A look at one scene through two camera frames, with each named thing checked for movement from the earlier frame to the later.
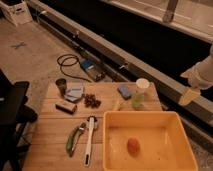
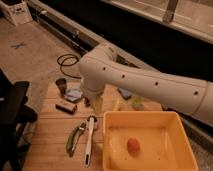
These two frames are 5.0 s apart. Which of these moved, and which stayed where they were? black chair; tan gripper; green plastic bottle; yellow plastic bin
Moved: tan gripper
Stayed: green plastic bottle; black chair; yellow plastic bin
